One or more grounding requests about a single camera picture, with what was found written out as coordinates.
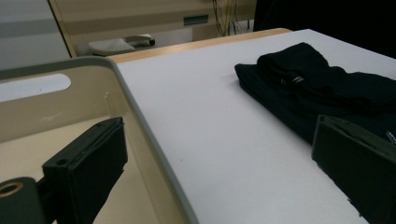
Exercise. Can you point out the white table cover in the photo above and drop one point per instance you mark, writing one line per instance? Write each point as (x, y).
(218, 124)

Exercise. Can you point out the large black garment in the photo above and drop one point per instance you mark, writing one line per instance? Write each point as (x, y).
(267, 99)

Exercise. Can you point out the beige desk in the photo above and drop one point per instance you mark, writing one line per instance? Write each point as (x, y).
(124, 18)

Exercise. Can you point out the beige plastic basket grey rim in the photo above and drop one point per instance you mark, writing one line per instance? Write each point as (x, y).
(31, 121)

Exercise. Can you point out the dark curtain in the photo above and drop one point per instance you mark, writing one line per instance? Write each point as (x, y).
(327, 15)

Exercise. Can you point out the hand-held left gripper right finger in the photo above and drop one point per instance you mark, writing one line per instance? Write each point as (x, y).
(358, 161)

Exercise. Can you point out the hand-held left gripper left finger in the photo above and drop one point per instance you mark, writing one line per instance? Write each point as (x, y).
(90, 161)

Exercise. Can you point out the white wheeled chair base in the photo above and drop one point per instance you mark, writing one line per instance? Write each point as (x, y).
(109, 46)

